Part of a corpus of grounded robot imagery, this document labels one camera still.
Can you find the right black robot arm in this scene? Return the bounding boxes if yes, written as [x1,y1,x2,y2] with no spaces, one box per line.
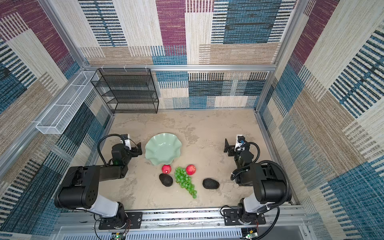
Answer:
[224,135,292,225]

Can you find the dark fake avocado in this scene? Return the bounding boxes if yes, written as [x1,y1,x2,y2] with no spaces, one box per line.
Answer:
[159,173,174,187]
[203,178,220,190]

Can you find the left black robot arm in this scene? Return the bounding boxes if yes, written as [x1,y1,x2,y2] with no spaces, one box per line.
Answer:
[54,134,143,230]

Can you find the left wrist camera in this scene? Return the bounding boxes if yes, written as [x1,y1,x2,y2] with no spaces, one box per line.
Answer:
[122,134,132,150]

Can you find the black wire shelf rack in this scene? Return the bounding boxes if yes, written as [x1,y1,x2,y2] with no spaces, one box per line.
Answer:
[91,68,159,114]

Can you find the white wire mesh basket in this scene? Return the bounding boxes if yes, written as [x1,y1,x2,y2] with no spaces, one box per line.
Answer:
[36,71,96,135]

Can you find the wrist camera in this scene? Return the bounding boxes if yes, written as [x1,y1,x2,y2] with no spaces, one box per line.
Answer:
[235,135,246,152]
[122,134,132,150]

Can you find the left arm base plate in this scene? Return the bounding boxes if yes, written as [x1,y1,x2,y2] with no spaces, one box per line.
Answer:
[98,212,143,230]

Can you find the red fake apple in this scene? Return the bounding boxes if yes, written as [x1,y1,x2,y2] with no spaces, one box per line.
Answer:
[162,165,172,174]
[186,165,197,176]

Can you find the green fake grape bunch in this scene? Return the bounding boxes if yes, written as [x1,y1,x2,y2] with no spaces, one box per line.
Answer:
[175,167,197,199]

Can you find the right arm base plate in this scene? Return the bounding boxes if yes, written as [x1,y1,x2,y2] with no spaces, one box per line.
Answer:
[221,208,267,226]

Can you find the mint green wavy bowl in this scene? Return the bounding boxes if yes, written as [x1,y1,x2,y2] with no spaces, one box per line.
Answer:
[145,133,182,166]

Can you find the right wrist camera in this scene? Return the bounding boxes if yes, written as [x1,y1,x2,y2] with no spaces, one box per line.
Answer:
[235,135,246,152]

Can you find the aluminium front rail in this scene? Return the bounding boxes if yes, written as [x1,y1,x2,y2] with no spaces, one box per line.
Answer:
[50,205,316,240]

